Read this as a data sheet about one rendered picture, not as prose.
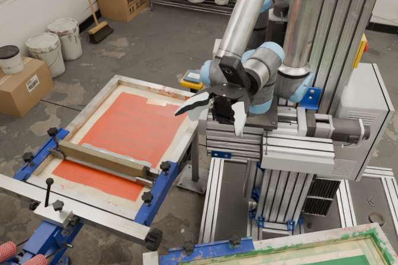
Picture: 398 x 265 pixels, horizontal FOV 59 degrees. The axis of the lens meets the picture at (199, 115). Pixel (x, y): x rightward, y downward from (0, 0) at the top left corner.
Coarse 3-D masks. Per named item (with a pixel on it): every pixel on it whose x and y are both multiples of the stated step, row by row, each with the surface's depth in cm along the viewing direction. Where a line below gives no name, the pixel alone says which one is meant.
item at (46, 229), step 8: (48, 224) 126; (40, 232) 123; (48, 232) 123; (32, 240) 121; (40, 240) 121; (48, 240) 122; (24, 248) 119; (32, 248) 119; (40, 248) 119; (48, 248) 123
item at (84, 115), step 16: (112, 80) 197; (128, 80) 197; (96, 96) 186; (176, 96) 190; (80, 112) 177; (192, 128) 169; (48, 160) 157; (176, 160) 154; (32, 176) 148; (64, 192) 142; (80, 192) 142; (112, 208) 136; (128, 208) 136; (144, 224) 133
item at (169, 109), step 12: (156, 108) 185; (168, 108) 185; (180, 120) 178; (168, 132) 172; (168, 144) 166; (132, 156) 160; (156, 156) 160; (108, 180) 150; (120, 180) 150; (108, 192) 146; (120, 192) 146; (132, 192) 146
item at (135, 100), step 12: (120, 96) 192; (132, 96) 192; (108, 108) 185; (144, 108) 185; (108, 120) 178; (96, 132) 172; (96, 144) 166; (60, 168) 155; (72, 168) 155; (84, 168) 155; (72, 180) 150; (84, 180) 150; (96, 180) 150
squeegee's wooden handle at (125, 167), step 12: (60, 144) 152; (72, 144) 152; (72, 156) 154; (84, 156) 150; (96, 156) 147; (108, 156) 147; (108, 168) 150; (120, 168) 146; (132, 168) 143; (144, 168) 143
